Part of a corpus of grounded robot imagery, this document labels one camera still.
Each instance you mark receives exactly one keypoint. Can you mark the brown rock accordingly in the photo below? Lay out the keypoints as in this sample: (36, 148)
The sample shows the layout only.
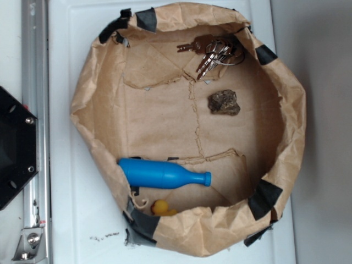
(224, 102)

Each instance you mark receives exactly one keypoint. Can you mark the silver key bunch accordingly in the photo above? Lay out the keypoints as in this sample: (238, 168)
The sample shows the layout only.
(223, 50)

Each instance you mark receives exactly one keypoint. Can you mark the aluminium extrusion rail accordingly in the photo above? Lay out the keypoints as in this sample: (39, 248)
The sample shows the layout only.
(35, 95)

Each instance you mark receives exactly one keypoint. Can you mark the metal corner bracket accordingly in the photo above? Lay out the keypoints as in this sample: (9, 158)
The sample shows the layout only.
(31, 246)

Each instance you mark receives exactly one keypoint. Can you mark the yellow rubber duck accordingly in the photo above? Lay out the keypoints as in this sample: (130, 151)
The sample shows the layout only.
(161, 208)

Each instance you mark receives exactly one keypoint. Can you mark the blue plastic bottle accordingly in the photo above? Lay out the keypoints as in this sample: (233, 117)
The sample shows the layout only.
(160, 174)

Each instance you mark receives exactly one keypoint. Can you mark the brown paper bag bin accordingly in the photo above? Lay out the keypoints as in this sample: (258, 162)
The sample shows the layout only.
(138, 97)

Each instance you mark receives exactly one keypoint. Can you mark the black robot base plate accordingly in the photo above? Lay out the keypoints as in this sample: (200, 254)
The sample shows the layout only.
(18, 147)

